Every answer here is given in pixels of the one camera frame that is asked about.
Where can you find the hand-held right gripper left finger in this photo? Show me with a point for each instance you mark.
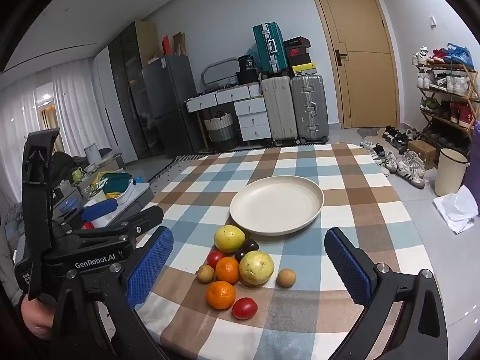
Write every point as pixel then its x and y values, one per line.
pixel 150 266

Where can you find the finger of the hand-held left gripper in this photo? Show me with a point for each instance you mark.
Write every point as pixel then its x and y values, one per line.
pixel 99 209
pixel 144 218

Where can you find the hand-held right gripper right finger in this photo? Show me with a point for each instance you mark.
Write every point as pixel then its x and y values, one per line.
pixel 347 266

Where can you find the small brown kiwi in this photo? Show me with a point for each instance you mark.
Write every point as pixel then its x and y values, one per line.
pixel 286 278
pixel 205 273

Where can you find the red tomato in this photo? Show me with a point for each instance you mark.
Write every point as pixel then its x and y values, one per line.
pixel 215 258
pixel 244 308

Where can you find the orange mandarin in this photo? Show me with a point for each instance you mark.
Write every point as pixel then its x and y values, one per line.
pixel 227 270
pixel 221 295

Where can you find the yellow pear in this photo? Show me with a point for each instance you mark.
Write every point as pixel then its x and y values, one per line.
pixel 229 238
pixel 256 267

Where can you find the cream round plate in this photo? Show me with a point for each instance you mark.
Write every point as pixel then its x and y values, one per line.
pixel 276 206

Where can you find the person's left hand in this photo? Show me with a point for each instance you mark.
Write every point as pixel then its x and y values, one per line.
pixel 33 318

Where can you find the cluttered coffee table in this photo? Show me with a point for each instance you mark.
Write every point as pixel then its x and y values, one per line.
pixel 138 191

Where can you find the green yellow bag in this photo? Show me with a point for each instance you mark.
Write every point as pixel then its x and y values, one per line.
pixel 112 183

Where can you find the checkered tablecloth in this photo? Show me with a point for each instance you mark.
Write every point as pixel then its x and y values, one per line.
pixel 337 180

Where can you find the dark plum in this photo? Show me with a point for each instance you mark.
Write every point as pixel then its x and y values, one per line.
pixel 240 256
pixel 250 245

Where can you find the white sheer curtains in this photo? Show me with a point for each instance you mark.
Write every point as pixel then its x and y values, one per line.
pixel 26 108

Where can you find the white wardrobe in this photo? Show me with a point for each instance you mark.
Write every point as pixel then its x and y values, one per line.
pixel 108 108

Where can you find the woven laundry basket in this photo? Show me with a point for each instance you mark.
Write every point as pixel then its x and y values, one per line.
pixel 221 129

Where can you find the scattered shoes pile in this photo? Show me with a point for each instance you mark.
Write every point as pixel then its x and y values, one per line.
pixel 405 161

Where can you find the grey refrigerator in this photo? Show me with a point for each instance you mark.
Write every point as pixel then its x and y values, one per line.
pixel 172 101

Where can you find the white plastic bag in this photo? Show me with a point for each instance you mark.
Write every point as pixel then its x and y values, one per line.
pixel 457 208

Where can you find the dark glass wardrobe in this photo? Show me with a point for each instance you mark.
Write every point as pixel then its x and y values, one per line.
pixel 129 78

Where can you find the brown cardboard box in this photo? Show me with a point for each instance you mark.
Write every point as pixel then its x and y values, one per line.
pixel 422 152

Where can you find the grey door mat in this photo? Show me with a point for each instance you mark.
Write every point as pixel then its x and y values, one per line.
pixel 369 131

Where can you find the cream bin with black rim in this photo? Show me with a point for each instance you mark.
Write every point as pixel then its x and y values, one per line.
pixel 452 172

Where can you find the white desk with drawers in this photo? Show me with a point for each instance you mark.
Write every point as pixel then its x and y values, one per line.
pixel 225 97

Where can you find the white drawer cabinet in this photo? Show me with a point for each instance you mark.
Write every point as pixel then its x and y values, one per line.
pixel 255 118

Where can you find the silver suitcase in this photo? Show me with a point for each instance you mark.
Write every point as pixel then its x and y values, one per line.
pixel 309 107

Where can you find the beige suitcase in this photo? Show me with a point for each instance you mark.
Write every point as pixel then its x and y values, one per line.
pixel 276 108

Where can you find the black storage crate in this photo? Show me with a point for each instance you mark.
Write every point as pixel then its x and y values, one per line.
pixel 247 77

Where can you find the wooden shoe rack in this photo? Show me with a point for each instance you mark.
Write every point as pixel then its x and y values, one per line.
pixel 455 120

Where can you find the purple bag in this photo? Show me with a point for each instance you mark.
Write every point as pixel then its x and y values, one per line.
pixel 476 135

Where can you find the yellow black shoe box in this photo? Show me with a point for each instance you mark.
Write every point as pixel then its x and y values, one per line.
pixel 302 69

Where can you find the rows of racked sneakers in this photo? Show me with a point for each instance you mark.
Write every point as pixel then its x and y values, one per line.
pixel 450 82

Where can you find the teal suitcase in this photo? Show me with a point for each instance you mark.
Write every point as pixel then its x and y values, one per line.
pixel 268 47

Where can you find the wooden door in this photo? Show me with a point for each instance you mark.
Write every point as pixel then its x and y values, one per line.
pixel 356 52

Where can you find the red black shoe box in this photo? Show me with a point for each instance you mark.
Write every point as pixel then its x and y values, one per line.
pixel 298 52

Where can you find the blue plastic bag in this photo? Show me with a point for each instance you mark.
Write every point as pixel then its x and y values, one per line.
pixel 459 54

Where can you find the round metal frame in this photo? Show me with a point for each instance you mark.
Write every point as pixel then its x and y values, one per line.
pixel 221 65

